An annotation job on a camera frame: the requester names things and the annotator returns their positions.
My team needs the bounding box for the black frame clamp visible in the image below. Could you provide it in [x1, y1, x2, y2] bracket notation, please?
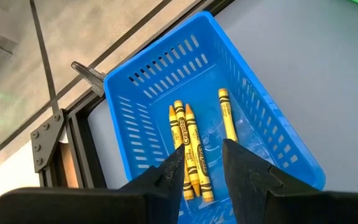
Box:
[70, 60, 108, 98]

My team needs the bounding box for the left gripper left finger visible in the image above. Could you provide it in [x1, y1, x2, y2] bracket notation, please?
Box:
[0, 143, 186, 224]

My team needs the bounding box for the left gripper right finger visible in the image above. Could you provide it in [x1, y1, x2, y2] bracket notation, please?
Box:
[222, 138, 358, 224]

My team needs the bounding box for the blue plastic basket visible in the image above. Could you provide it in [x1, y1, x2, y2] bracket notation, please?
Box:
[103, 11, 326, 224]

